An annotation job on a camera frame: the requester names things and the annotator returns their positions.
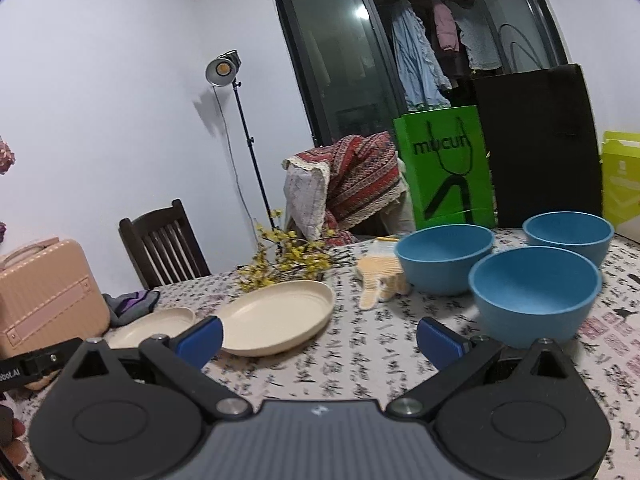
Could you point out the dark wooden chair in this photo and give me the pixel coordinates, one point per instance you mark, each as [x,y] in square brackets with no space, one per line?
[160,250]

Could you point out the red patterned blanket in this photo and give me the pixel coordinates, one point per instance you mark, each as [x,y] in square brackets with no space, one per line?
[360,175]

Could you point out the green paper bag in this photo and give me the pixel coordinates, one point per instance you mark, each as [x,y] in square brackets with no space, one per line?
[450,185]

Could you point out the beige hard suitcase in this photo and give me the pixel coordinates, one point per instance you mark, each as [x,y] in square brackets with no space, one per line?
[50,300]

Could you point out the hanging pink garment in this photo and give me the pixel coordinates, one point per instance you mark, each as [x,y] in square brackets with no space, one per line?
[445,27]

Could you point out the grey purple cloth pouch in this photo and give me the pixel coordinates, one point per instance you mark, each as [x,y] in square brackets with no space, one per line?
[130,305]

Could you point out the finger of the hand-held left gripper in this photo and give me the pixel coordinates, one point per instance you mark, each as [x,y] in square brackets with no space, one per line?
[50,358]

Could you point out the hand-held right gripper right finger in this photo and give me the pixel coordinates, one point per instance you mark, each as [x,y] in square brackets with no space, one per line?
[440,342]

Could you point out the yellow dotted work glove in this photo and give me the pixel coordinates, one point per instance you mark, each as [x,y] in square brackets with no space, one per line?
[380,275]

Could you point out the blue bowl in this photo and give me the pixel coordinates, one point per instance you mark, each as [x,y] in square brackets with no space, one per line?
[535,300]
[570,235]
[440,260]

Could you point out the dried pink roses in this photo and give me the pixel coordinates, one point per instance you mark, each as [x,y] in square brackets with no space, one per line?
[5,155]

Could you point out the studio light on stand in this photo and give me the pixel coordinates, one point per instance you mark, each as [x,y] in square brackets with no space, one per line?
[222,67]

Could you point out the yellow-green snack box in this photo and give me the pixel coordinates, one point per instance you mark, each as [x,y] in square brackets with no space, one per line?
[622,185]

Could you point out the hanging white garment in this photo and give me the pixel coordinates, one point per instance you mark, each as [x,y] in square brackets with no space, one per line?
[477,40]

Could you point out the beige covered armchair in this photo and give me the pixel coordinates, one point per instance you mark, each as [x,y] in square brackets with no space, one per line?
[397,215]

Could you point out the grey quilted cushion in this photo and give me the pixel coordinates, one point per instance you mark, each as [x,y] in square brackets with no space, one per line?
[305,195]

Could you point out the hanging blue shirt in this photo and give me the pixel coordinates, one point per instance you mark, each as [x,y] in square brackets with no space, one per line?
[415,60]

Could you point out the cream plate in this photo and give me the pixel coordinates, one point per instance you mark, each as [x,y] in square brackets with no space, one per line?
[150,327]
[280,315]

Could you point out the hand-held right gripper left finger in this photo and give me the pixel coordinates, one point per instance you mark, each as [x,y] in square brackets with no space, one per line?
[200,342]

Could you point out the calligraphy print tablecloth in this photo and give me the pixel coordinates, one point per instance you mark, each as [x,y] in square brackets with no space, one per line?
[360,350]

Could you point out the person's left hand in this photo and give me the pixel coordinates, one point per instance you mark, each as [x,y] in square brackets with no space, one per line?
[14,440]

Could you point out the yellow flower branches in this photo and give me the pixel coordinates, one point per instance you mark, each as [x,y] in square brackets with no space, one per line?
[290,260]

